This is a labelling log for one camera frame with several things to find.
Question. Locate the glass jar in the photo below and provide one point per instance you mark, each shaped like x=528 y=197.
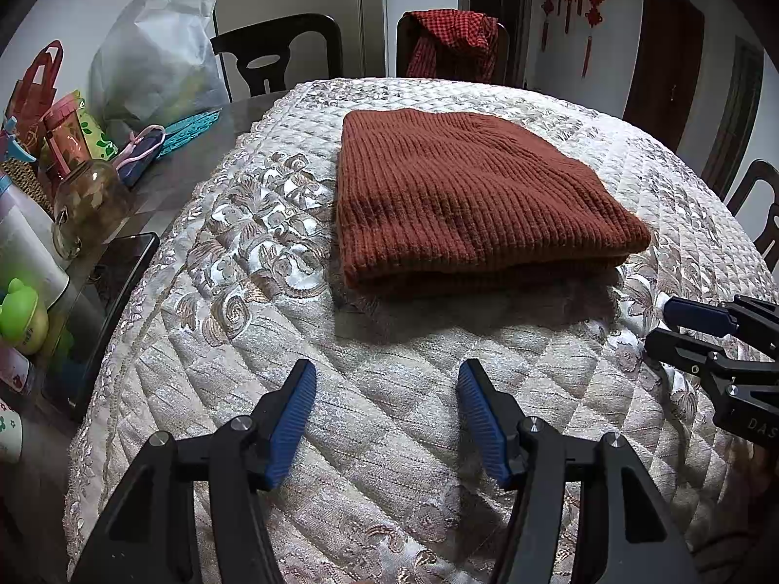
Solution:
x=88 y=207

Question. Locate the cream quilted floral blanket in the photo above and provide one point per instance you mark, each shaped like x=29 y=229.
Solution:
x=395 y=347

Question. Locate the red checked cloth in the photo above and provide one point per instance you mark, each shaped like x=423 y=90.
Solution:
x=450 y=42

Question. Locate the white cup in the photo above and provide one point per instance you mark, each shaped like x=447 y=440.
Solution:
x=27 y=255

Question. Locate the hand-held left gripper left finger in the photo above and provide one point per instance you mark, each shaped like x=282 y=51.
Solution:
x=292 y=426

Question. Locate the dark glass door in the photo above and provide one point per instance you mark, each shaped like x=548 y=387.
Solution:
x=496 y=12

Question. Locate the teal mesh mat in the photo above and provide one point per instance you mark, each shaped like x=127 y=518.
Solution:
x=188 y=128

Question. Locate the red gift bag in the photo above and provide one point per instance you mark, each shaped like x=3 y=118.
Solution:
x=33 y=97

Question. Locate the white plastic bag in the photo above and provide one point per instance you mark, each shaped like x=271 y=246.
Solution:
x=158 y=61

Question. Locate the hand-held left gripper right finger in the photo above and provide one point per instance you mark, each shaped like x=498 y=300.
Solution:
x=484 y=426

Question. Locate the green floral packet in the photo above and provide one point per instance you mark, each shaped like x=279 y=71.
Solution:
x=97 y=131

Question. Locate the green frog toy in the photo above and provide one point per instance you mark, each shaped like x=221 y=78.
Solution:
x=21 y=316

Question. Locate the brown wooden door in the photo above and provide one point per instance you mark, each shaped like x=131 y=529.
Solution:
x=663 y=61

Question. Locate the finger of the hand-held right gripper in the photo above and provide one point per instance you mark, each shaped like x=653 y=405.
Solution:
x=694 y=315
x=681 y=350

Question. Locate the pink drinking bottle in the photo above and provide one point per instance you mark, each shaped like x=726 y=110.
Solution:
x=64 y=137

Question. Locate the floral mug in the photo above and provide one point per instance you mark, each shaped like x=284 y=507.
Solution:
x=9 y=432

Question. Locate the rust brown knit sweater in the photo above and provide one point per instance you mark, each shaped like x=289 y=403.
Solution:
x=474 y=194

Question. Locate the dark wooden chair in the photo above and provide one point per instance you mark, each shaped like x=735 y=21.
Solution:
x=316 y=42
x=505 y=55
x=754 y=194

